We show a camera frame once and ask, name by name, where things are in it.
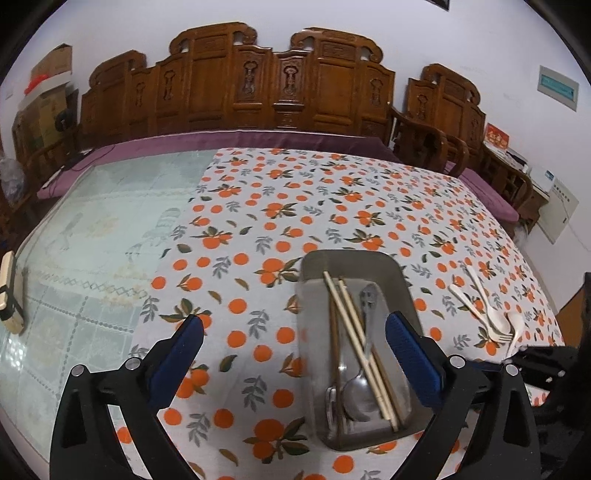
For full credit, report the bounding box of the red gift box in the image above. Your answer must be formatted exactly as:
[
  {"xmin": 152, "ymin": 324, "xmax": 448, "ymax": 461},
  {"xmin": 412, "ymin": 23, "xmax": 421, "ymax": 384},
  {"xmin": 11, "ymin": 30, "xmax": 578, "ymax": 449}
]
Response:
[{"xmin": 483, "ymin": 123, "xmax": 511, "ymax": 150}]

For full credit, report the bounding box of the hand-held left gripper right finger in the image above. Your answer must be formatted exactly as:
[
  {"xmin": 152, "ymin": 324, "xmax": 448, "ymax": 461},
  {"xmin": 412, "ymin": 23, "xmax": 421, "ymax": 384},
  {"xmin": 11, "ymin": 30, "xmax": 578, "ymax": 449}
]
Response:
[{"xmin": 385, "ymin": 311, "xmax": 542, "ymax": 480}]

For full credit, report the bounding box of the green wall panel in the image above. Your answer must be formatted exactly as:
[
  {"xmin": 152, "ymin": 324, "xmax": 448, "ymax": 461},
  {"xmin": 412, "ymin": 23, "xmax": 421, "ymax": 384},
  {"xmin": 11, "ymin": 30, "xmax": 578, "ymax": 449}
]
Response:
[{"xmin": 537, "ymin": 65, "xmax": 581, "ymax": 113}]

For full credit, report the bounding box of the large cardboard box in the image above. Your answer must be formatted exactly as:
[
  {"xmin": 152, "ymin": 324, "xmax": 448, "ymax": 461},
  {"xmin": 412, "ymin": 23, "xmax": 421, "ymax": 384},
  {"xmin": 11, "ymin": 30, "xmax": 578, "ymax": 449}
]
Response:
[{"xmin": 13, "ymin": 88, "xmax": 80, "ymax": 154}]

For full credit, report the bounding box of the white plastic spoon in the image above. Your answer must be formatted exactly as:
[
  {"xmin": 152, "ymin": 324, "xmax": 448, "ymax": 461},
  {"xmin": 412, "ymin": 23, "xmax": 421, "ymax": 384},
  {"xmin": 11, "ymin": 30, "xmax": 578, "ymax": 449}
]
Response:
[
  {"xmin": 505, "ymin": 311, "xmax": 526, "ymax": 361},
  {"xmin": 449, "ymin": 285, "xmax": 511, "ymax": 337}
]

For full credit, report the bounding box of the beige electrical panel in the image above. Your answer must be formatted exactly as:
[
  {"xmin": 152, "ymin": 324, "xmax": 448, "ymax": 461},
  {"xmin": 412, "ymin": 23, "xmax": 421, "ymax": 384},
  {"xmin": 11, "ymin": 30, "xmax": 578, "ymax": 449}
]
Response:
[{"xmin": 538, "ymin": 178, "xmax": 581, "ymax": 245}]

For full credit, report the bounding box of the dark brown chopstick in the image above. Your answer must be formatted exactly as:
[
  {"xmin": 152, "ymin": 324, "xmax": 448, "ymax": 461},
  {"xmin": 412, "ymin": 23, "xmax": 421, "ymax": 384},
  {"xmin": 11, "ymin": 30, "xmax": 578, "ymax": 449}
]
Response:
[{"xmin": 328, "ymin": 284, "xmax": 345, "ymax": 416}]

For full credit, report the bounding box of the white flat box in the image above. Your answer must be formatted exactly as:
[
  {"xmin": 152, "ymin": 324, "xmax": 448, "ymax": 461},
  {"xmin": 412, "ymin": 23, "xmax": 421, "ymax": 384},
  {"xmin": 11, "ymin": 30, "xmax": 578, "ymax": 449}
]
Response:
[{"xmin": 22, "ymin": 78, "xmax": 73, "ymax": 99}]

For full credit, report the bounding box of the small cardboard box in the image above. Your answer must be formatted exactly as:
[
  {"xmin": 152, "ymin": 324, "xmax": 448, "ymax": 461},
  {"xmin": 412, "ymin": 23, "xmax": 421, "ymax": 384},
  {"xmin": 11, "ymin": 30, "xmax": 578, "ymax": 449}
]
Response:
[{"xmin": 30, "ymin": 43, "xmax": 74, "ymax": 82}]

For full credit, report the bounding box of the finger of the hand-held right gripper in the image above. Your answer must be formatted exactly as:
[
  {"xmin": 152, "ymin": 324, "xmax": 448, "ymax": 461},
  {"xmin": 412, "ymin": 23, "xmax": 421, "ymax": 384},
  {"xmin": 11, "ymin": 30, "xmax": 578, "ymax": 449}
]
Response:
[{"xmin": 512, "ymin": 344, "xmax": 568, "ymax": 376}]

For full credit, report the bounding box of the orange fruit print tablecloth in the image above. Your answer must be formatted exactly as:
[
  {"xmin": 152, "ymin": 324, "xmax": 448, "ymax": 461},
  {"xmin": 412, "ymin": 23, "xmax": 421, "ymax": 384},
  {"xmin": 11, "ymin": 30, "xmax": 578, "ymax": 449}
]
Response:
[{"xmin": 113, "ymin": 148, "xmax": 566, "ymax": 480}]

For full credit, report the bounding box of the wooden side table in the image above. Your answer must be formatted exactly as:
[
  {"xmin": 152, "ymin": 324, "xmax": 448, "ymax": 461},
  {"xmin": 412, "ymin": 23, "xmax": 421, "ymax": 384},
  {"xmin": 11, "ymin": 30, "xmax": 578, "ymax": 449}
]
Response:
[{"xmin": 480, "ymin": 143, "xmax": 551, "ymax": 232}]

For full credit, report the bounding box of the rectangular metal tray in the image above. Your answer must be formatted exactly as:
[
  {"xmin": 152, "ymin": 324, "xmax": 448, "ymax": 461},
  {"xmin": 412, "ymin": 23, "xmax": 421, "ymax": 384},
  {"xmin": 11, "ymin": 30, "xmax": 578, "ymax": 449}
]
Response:
[{"xmin": 295, "ymin": 249, "xmax": 428, "ymax": 452}]

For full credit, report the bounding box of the long purple sofa cushion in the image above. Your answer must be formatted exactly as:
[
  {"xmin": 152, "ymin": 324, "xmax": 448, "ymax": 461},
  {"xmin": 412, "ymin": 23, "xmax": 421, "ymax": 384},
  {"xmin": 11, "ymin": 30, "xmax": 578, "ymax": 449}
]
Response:
[{"xmin": 37, "ymin": 130, "xmax": 403, "ymax": 200}]

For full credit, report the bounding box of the metal spoon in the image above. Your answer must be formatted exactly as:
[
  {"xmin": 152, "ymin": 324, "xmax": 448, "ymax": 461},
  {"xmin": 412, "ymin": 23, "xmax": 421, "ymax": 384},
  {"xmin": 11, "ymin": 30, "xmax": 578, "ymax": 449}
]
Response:
[{"xmin": 342, "ymin": 285, "xmax": 382, "ymax": 422}]

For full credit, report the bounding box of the wooden block with black band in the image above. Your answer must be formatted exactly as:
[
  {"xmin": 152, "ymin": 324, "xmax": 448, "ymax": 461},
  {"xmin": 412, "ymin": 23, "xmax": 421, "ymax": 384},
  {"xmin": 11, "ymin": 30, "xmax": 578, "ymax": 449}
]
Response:
[{"xmin": 0, "ymin": 251, "xmax": 27, "ymax": 334}]

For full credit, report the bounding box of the clear plastic bag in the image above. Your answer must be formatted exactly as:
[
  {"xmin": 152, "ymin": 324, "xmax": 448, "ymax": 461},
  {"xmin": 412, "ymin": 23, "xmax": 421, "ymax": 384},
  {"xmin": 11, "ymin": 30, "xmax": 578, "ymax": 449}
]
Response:
[{"xmin": 0, "ymin": 157, "xmax": 25, "ymax": 205}]

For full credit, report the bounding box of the white plastic fork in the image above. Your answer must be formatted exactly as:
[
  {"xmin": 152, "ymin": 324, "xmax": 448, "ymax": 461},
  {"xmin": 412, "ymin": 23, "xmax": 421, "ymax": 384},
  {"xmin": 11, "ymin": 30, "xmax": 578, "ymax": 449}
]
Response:
[{"xmin": 465, "ymin": 265, "xmax": 515, "ymax": 343}]

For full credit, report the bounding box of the carved wooden armchair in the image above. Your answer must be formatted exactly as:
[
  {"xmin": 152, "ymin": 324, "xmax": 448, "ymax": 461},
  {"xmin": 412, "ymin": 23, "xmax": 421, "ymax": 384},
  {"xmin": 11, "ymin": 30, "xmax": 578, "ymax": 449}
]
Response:
[{"xmin": 387, "ymin": 64, "xmax": 537, "ymax": 228}]

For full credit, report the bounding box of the purple armchair cushion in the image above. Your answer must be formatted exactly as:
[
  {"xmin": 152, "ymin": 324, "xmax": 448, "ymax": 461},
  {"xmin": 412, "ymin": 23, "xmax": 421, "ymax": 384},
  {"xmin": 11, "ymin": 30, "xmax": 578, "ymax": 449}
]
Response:
[{"xmin": 444, "ymin": 161, "xmax": 520, "ymax": 223}]

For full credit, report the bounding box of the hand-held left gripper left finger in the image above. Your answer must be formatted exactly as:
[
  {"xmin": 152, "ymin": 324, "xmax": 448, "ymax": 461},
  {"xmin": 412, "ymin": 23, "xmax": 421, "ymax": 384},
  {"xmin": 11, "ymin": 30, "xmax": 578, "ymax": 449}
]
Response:
[{"xmin": 50, "ymin": 314, "xmax": 205, "ymax": 480}]

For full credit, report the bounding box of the carved wooden sofa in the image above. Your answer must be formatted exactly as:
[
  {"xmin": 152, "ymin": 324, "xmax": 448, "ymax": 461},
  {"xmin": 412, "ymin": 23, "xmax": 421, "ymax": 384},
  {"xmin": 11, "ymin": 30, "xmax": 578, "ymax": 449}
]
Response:
[{"xmin": 14, "ymin": 21, "xmax": 403, "ymax": 185}]

